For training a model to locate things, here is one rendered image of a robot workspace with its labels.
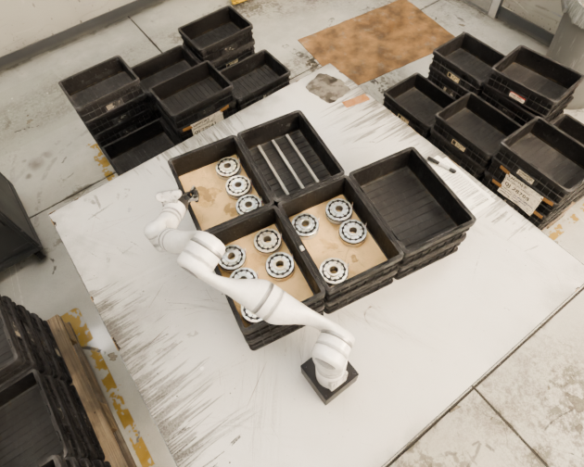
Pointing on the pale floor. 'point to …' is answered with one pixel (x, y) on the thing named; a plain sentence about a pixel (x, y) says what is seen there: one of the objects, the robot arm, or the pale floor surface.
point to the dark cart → (3, 225)
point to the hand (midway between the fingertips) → (185, 190)
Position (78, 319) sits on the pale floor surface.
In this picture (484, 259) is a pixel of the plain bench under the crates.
